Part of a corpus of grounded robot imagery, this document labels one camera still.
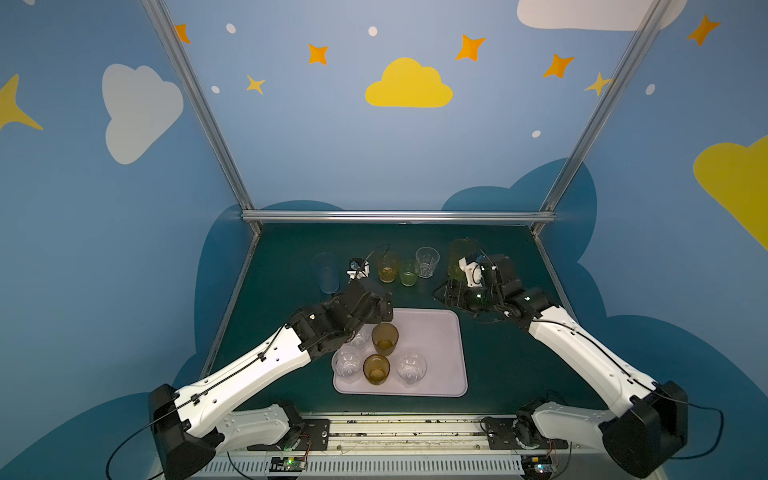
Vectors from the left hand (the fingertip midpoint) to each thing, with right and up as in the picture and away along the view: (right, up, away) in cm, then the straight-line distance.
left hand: (380, 298), depth 73 cm
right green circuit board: (+38, -40, -1) cm, 56 cm away
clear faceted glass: (-10, -21, +13) cm, 27 cm away
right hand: (+17, 0, +6) cm, 18 cm away
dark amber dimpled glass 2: (-1, -22, +11) cm, 25 cm away
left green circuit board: (-22, -40, -2) cm, 46 cm away
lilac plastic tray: (+12, -18, +14) cm, 26 cm away
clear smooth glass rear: (+16, +9, +35) cm, 39 cm away
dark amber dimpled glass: (+1, -14, +13) cm, 19 cm away
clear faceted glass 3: (+8, -22, +11) cm, 26 cm away
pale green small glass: (+10, +4, +34) cm, 36 cm away
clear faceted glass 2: (-6, -16, +16) cm, 23 cm away
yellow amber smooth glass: (+2, +7, +35) cm, 36 cm away
